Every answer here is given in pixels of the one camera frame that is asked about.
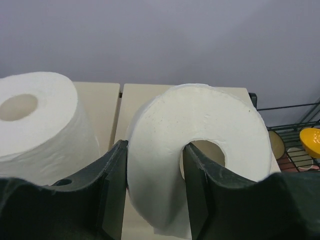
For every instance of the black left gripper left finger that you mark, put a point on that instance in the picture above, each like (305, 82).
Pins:
(87, 205)

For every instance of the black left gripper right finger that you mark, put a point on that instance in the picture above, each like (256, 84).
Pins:
(223, 205)

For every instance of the white paper towel roll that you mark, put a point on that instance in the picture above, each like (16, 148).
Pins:
(200, 125)
(45, 133)

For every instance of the small cream saucer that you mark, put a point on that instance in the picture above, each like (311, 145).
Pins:
(300, 158)

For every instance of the beige ceramic bowl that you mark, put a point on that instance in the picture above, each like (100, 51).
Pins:
(277, 144)

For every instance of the orange bowl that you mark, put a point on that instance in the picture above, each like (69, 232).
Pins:
(310, 139)

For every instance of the black wire rack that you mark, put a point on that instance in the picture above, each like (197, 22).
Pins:
(288, 121)

